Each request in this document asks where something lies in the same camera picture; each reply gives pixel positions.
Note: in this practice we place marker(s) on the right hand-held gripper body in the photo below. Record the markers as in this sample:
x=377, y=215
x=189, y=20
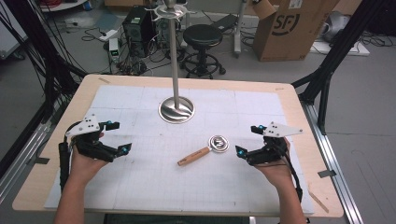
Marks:
x=270, y=152

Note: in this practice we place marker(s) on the black metal frame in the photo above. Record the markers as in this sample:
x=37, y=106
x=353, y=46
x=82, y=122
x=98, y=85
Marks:
x=40, y=46
x=336, y=53

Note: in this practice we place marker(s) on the person's left hand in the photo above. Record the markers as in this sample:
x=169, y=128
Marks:
x=83, y=168

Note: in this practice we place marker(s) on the grey tape piece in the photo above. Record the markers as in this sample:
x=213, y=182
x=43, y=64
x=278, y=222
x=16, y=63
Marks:
x=327, y=173

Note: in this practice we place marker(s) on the beige tape piece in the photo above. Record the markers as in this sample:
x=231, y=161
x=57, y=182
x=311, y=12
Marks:
x=104, y=80

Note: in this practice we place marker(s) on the small white device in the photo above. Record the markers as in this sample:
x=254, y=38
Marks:
x=114, y=49

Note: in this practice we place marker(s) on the white grid mat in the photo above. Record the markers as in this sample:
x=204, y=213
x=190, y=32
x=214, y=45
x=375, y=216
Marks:
x=155, y=180

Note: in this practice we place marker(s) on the black round stool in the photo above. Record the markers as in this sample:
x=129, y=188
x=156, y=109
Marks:
x=202, y=37

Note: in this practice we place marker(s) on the white stand post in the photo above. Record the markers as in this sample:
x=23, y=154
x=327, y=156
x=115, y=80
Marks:
x=240, y=28

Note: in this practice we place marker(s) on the person's dark pants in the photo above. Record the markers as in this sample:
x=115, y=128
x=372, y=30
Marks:
x=174, y=219

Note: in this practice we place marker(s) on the black computer tower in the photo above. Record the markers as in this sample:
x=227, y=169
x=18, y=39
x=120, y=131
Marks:
x=138, y=31

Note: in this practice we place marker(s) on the brown cardboard box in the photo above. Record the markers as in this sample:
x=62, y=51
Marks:
x=289, y=34

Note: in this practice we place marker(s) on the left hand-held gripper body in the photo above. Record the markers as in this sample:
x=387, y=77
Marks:
x=88, y=144

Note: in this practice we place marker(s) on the white power strip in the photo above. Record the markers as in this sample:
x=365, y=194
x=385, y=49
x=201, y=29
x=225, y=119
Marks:
x=108, y=34

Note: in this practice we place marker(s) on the black tape piece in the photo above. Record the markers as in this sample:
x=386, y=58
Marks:
x=42, y=160

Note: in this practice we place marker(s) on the metal hook stand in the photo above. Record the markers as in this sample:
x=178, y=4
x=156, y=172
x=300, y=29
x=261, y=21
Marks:
x=176, y=77

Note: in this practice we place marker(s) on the person's right hand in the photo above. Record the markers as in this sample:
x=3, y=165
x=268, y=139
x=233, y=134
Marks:
x=276, y=174

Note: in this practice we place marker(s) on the white flat board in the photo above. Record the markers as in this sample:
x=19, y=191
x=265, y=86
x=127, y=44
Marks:
x=339, y=49

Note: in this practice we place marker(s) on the thin wooden stick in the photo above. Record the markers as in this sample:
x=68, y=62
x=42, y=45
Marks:
x=319, y=200

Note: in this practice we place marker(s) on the black flat laptop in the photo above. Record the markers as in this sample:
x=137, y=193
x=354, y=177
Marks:
x=224, y=22

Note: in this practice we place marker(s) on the aluminium rail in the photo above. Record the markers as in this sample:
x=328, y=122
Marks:
x=336, y=161
x=25, y=155

